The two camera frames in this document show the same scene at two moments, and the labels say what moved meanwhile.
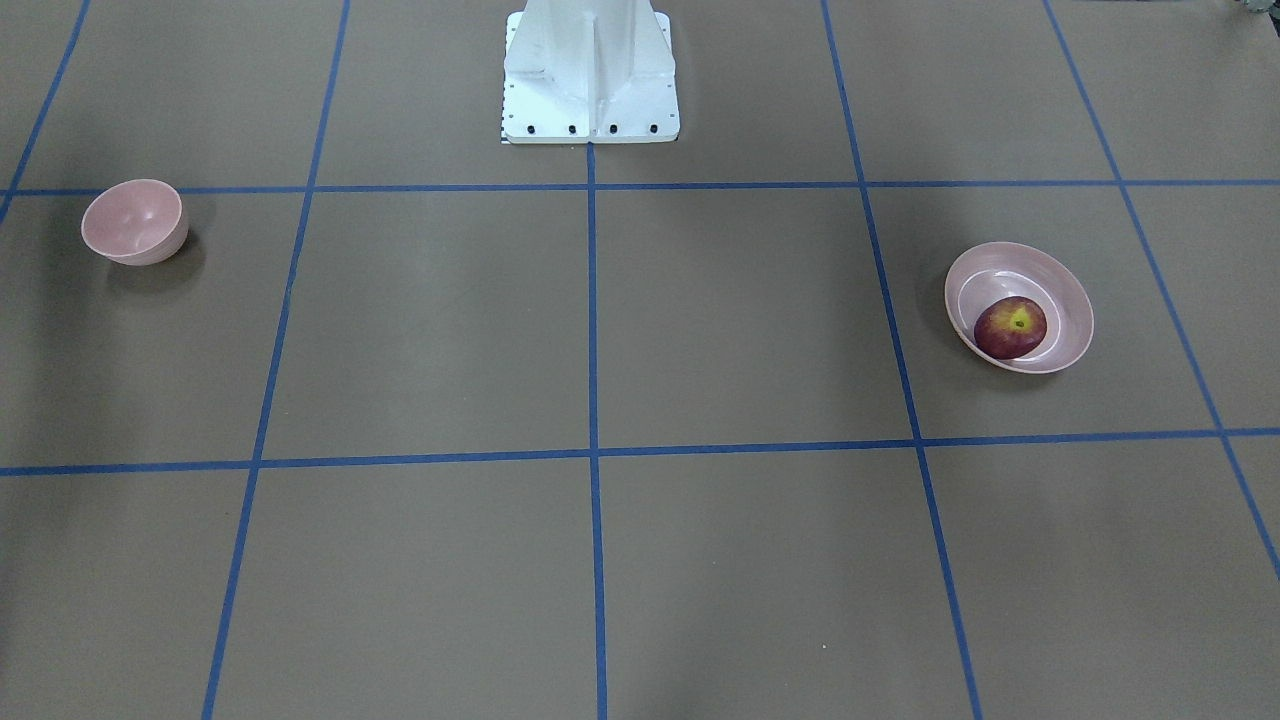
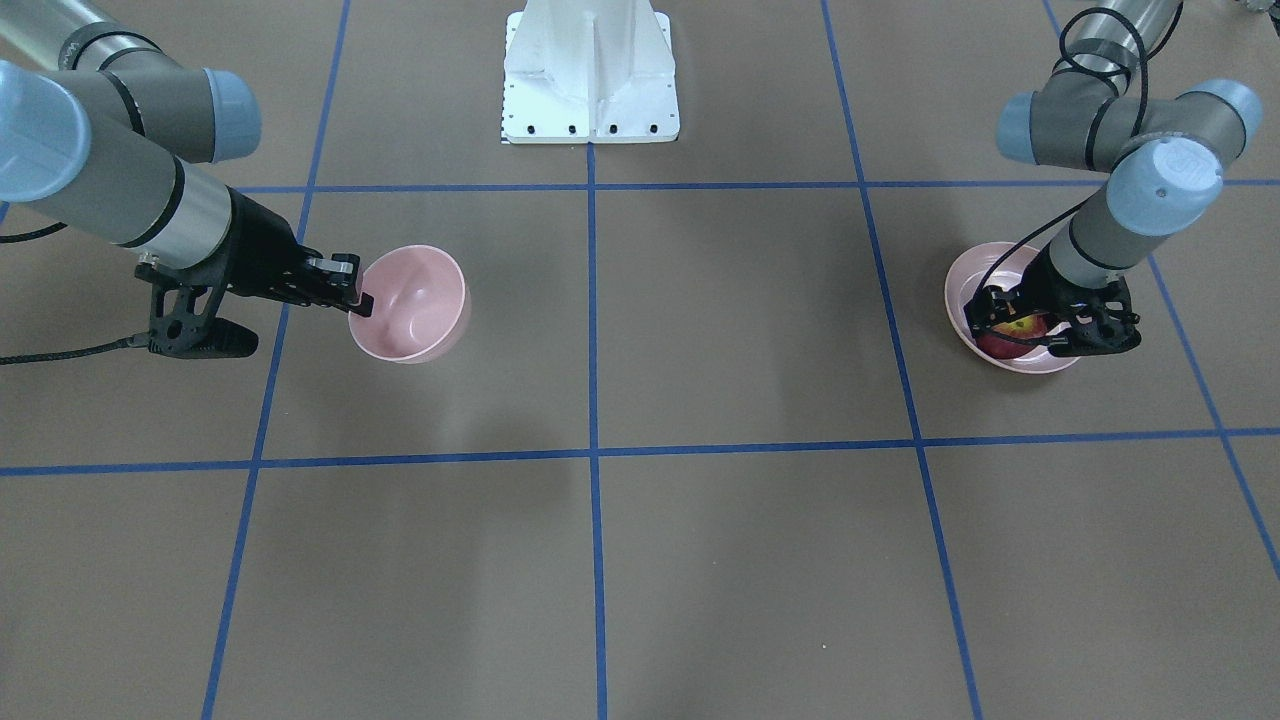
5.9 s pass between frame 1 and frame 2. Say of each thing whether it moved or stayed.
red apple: stayed
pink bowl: moved
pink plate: stayed
